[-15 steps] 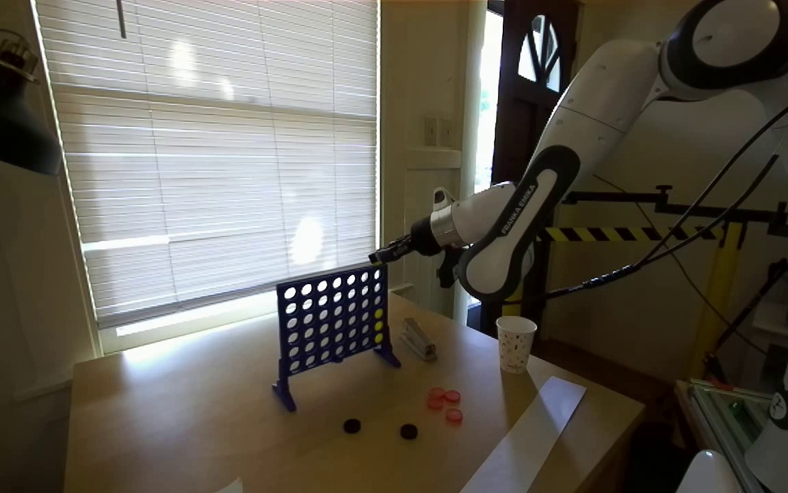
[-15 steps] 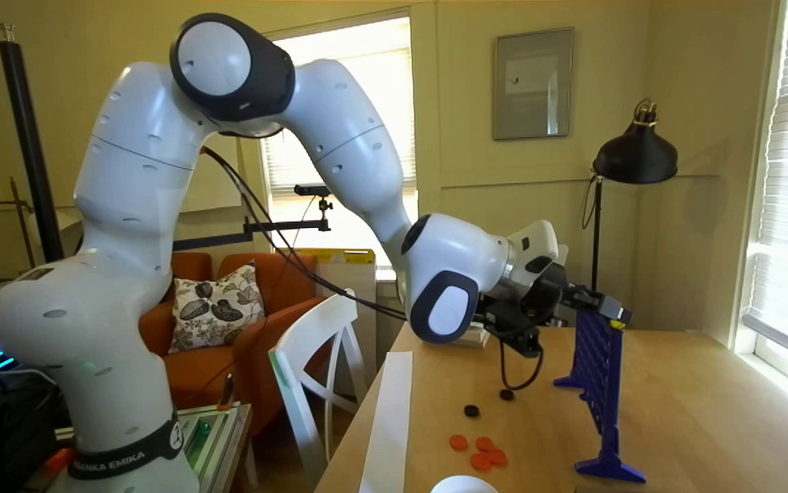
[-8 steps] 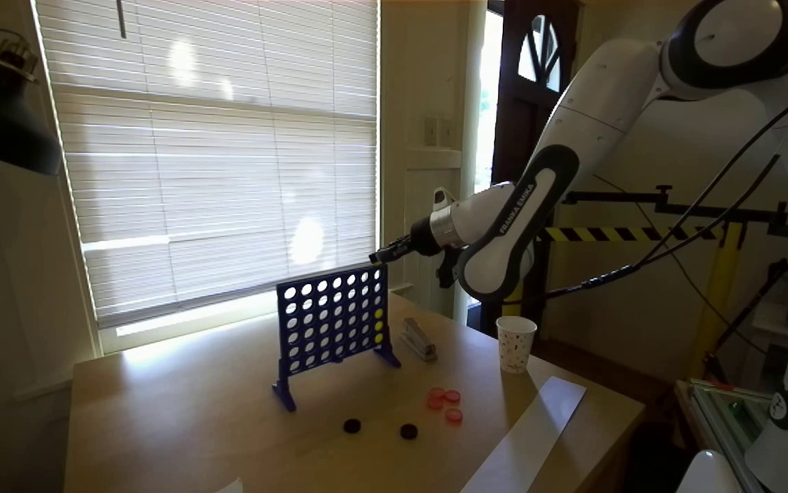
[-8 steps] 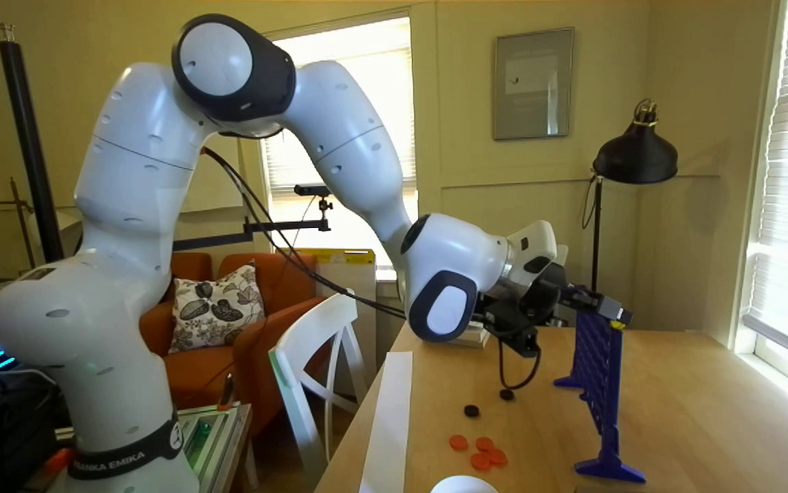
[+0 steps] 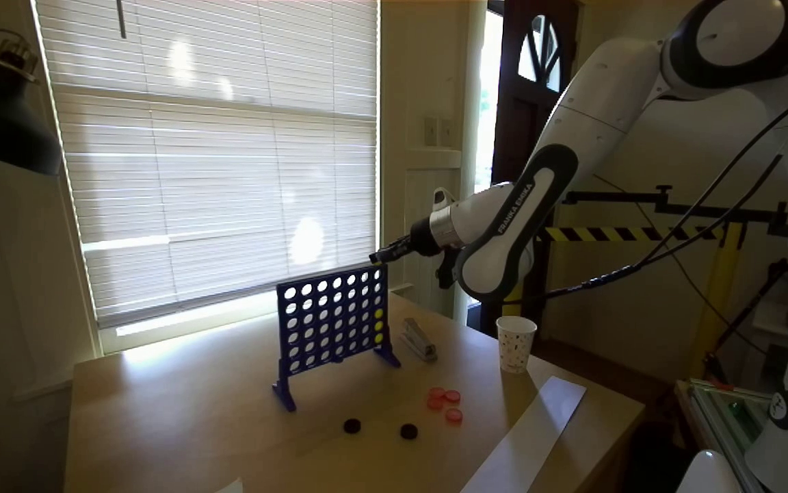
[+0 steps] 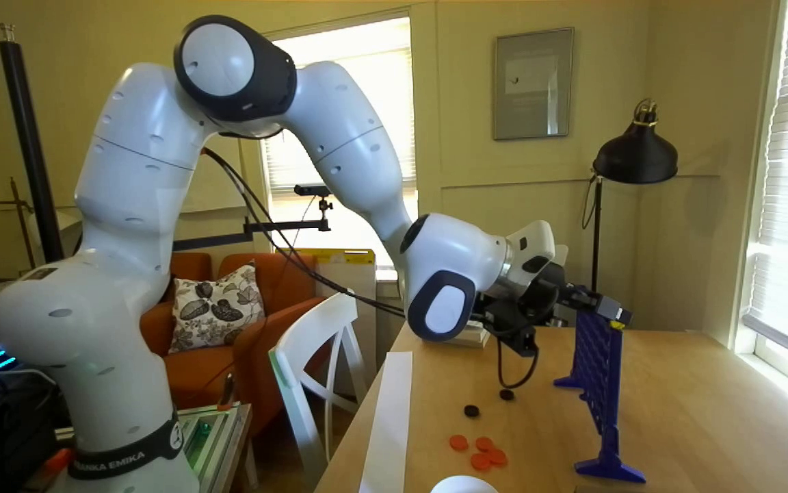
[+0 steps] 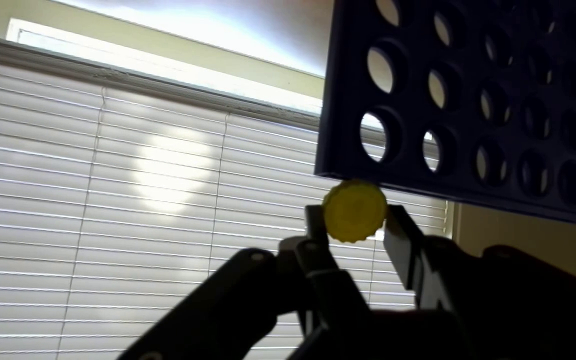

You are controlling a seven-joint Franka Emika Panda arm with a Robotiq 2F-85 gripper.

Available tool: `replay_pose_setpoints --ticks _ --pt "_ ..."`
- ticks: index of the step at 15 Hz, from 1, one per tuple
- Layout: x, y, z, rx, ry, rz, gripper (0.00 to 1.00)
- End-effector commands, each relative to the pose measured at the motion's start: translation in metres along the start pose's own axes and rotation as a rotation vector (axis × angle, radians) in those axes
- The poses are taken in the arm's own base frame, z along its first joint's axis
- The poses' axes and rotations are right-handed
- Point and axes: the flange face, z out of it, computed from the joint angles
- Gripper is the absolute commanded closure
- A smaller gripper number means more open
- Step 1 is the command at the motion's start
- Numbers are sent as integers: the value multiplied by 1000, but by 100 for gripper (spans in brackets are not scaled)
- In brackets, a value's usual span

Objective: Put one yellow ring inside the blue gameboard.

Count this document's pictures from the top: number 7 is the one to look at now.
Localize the white window blind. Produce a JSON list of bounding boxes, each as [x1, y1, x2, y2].
[[0, 29, 455, 360]]

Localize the blue upright gameboard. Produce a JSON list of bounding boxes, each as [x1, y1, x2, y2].
[[311, 0, 576, 232]]

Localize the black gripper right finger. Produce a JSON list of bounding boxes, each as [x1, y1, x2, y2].
[[381, 203, 576, 360]]

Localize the yellow game disc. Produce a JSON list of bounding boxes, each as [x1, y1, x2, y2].
[[319, 179, 389, 245]]

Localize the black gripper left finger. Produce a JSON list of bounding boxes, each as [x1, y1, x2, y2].
[[114, 203, 374, 360]]

